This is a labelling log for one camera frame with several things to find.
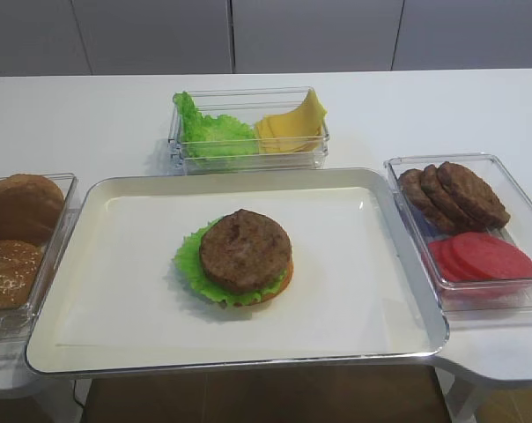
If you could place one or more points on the clear lettuce cheese container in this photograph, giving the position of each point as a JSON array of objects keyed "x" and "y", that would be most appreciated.
[{"x": 248, "y": 106}]

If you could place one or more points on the yellow cheese slice stack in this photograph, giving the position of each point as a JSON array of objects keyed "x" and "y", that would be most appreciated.
[{"x": 269, "y": 143}]

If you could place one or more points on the lettuce leaf under patty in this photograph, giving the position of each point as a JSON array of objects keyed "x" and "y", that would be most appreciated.
[{"x": 187, "y": 263}]

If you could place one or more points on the green lettuce in container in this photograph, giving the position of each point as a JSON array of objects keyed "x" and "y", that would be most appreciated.
[{"x": 205, "y": 136}]

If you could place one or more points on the brown patty on tray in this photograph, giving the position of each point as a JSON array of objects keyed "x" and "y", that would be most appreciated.
[{"x": 245, "y": 252}]

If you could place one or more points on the bottom bun on tray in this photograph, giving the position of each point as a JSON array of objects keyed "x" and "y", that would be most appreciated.
[{"x": 268, "y": 293}]

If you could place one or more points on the silver metal tray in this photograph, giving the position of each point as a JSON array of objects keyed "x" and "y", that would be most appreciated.
[{"x": 359, "y": 289}]

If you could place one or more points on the rear brown patty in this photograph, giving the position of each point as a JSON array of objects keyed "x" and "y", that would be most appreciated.
[{"x": 410, "y": 182}]

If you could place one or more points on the rear red tomato slice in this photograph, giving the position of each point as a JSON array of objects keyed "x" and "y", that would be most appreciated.
[{"x": 445, "y": 271}]

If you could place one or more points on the red tomato slice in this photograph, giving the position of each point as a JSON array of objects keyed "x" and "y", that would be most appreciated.
[
  {"x": 490, "y": 257},
  {"x": 445, "y": 271},
  {"x": 459, "y": 270}
]

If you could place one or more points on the middle brown patty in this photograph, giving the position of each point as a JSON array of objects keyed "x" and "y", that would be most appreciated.
[{"x": 432, "y": 187}]

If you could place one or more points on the middle red tomato slice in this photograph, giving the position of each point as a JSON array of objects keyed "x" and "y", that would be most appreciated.
[{"x": 459, "y": 270}]

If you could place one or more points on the front brown patty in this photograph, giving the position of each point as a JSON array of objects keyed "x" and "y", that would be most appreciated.
[{"x": 474, "y": 195}]

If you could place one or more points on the clear patty tomato container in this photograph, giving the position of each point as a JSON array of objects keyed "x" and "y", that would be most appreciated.
[{"x": 470, "y": 296}]

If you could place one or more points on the front red tomato slice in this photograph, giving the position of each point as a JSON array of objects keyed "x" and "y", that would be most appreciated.
[{"x": 490, "y": 257}]

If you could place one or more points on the plain brown bun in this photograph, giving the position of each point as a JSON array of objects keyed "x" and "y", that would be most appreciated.
[{"x": 30, "y": 206}]

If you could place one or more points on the clear bun container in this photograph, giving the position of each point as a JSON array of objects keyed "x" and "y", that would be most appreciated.
[{"x": 16, "y": 322}]

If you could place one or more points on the sesame bun in front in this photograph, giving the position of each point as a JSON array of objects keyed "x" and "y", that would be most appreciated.
[{"x": 19, "y": 265}]

